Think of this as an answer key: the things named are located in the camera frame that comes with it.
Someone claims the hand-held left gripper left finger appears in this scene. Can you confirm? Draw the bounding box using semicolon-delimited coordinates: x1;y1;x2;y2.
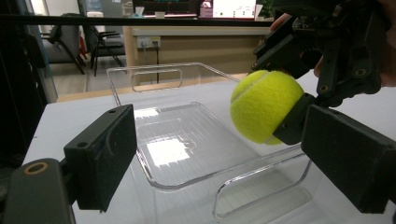
64;104;138;213

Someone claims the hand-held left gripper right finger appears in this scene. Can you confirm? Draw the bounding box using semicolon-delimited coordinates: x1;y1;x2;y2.
301;104;396;215

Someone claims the yellow tennis ball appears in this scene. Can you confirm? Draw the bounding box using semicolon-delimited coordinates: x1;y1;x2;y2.
229;69;305;147

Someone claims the clear plastic tray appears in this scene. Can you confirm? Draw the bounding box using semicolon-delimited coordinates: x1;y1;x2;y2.
106;62;314;220

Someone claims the green plant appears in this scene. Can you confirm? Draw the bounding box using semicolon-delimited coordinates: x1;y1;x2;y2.
256;0;275;19

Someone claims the white table board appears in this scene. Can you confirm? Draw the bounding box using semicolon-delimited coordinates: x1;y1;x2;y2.
22;69;396;224

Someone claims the white lit monitor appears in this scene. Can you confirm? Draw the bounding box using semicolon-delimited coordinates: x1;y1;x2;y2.
212;0;258;20

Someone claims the light wooden counter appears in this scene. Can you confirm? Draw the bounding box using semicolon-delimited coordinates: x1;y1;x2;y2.
122;25;272;86

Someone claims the pink box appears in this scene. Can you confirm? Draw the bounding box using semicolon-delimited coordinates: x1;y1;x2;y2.
200;0;214;19

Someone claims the black chair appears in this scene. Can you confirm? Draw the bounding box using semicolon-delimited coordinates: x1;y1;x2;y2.
82;24;126;77

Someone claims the grey chair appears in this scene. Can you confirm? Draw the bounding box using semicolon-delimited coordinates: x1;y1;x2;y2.
40;12;87;76

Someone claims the dark monitor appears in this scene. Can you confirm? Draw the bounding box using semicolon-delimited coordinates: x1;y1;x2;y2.
132;0;200;16

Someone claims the white power outlet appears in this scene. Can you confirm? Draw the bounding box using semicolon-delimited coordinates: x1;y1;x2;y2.
136;35;162;49

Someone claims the black hanging cable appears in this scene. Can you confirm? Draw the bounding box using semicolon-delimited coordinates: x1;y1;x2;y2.
154;46;161;84

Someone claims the black horizontal frame bar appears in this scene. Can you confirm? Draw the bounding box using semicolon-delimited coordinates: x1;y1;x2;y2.
0;13;276;28

